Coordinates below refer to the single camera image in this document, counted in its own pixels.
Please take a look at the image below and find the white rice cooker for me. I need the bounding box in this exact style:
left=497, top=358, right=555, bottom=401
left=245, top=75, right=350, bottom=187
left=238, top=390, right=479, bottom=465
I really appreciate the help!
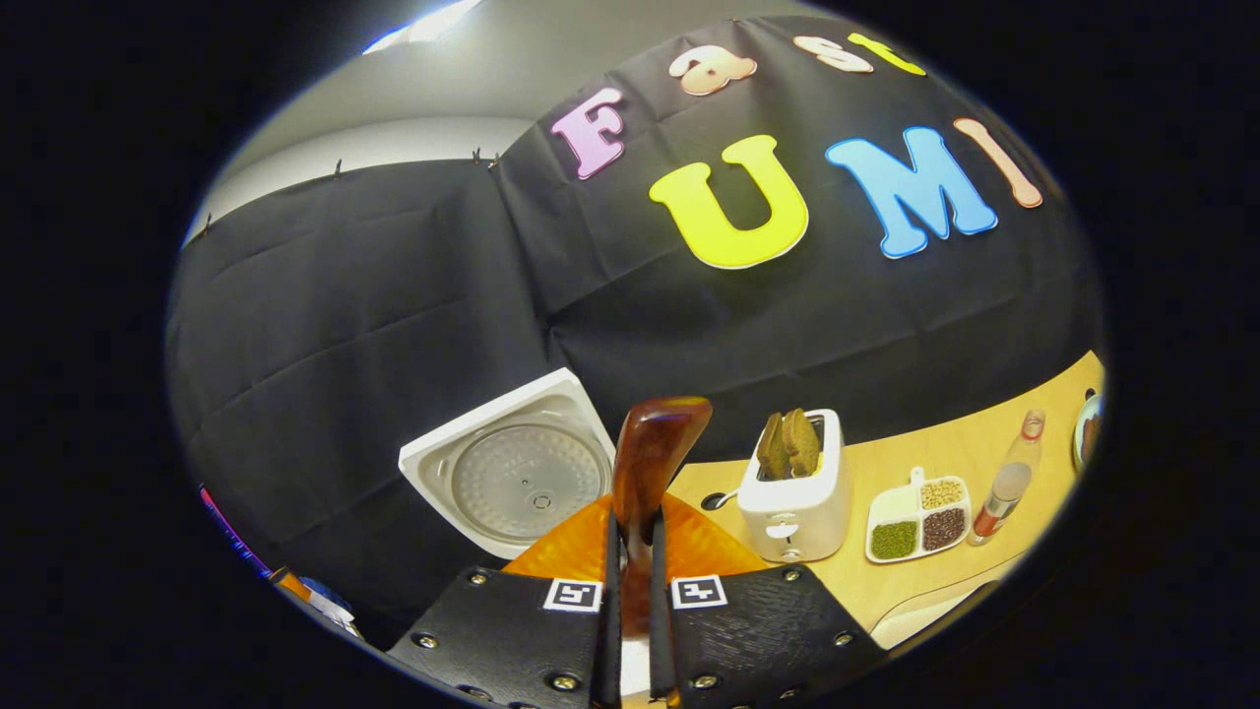
left=399, top=368, right=653, bottom=700

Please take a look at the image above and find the clear plastic bottle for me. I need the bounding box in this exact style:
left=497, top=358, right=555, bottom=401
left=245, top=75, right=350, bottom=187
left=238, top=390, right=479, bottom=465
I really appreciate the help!
left=967, top=410, right=1046, bottom=548

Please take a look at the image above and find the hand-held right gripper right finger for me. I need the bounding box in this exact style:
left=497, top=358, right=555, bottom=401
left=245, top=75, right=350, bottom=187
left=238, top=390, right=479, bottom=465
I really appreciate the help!
left=650, top=494, right=887, bottom=709

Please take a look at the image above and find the brown wooden spoon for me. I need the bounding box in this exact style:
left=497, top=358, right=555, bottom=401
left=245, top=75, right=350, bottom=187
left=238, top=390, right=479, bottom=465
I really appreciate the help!
left=612, top=397, right=714, bottom=641

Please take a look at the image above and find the large ceiling light panel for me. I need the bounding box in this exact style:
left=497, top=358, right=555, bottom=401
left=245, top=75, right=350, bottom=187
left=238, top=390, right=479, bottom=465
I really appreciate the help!
left=362, top=0, right=483, bottom=55

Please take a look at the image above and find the pale green plate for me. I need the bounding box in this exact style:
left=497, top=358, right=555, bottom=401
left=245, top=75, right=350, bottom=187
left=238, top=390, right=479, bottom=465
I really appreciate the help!
left=1073, top=392, right=1103, bottom=474

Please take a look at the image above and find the white toaster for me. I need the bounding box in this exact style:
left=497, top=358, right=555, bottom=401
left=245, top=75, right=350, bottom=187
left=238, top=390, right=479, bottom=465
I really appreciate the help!
left=736, top=409, right=853, bottom=563

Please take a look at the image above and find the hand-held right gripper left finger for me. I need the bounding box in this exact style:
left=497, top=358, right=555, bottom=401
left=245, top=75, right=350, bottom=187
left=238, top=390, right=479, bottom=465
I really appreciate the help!
left=387, top=495, right=623, bottom=709

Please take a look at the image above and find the pile of dark beans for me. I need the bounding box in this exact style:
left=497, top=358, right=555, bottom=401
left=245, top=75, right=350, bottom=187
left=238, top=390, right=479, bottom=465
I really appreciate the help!
left=922, top=508, right=968, bottom=551

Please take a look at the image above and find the brown bread slice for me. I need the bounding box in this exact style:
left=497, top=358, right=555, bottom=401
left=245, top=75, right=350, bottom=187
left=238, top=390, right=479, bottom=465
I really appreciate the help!
left=756, top=414, right=791, bottom=481
left=783, top=408, right=822, bottom=479

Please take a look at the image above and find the white divided dish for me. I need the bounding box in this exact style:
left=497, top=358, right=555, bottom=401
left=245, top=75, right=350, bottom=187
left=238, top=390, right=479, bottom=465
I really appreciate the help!
left=865, top=467, right=974, bottom=564

